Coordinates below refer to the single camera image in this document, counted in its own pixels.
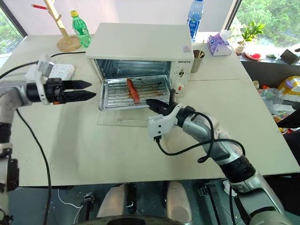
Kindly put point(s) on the green plastic soda bottle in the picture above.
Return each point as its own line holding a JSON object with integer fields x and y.
{"x": 80, "y": 30}

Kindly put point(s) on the clear plastic bag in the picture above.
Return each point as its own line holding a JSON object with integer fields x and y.
{"x": 274, "y": 98}

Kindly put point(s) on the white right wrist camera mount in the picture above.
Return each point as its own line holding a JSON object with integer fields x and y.
{"x": 161, "y": 124}

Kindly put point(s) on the red stick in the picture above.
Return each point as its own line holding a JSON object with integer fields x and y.
{"x": 38, "y": 6}

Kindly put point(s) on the white power strip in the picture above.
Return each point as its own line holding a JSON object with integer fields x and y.
{"x": 62, "y": 69}

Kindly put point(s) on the wooden mug tree stand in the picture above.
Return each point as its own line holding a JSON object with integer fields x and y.
{"x": 68, "y": 43}

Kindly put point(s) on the black box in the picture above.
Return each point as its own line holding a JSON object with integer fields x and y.
{"x": 289, "y": 57}

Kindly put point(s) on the glass toaster oven door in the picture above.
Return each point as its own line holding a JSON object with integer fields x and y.
{"x": 122, "y": 118}

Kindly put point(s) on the red sausage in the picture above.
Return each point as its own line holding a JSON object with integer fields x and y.
{"x": 133, "y": 92}

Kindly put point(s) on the wooden chopsticks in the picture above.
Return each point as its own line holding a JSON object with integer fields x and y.
{"x": 201, "y": 50}

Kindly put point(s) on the white rounded robot foot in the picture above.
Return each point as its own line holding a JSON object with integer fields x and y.
{"x": 112, "y": 201}
{"x": 178, "y": 201}

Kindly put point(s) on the blue plastic water bottle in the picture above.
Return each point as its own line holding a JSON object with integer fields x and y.
{"x": 195, "y": 21}

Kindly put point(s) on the green potted plant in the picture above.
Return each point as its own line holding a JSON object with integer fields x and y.
{"x": 252, "y": 31}

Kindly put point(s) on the grey metal cup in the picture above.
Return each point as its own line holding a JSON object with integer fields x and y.
{"x": 197, "y": 64}

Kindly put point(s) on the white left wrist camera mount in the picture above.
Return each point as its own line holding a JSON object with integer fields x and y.
{"x": 37, "y": 70}

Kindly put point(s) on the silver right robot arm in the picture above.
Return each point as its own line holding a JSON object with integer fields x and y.
{"x": 211, "y": 133}

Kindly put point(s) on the yellow purple toy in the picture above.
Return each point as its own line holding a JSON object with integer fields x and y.
{"x": 290, "y": 85}

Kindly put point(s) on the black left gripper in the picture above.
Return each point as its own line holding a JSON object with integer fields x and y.
{"x": 54, "y": 90}

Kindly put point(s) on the purple tissue box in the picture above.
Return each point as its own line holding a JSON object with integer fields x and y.
{"x": 219, "y": 45}

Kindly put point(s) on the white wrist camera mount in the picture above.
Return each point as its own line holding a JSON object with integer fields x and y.
{"x": 161, "y": 124}
{"x": 37, "y": 70}

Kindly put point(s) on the silver baking tray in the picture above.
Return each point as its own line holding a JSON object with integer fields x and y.
{"x": 117, "y": 93}

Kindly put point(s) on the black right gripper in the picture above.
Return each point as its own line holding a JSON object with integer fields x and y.
{"x": 173, "y": 98}

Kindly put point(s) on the red plate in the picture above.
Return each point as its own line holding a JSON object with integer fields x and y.
{"x": 252, "y": 55}

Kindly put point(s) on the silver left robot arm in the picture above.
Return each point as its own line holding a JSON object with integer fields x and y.
{"x": 14, "y": 92}

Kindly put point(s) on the white toaster oven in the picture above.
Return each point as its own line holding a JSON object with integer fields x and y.
{"x": 140, "y": 42}

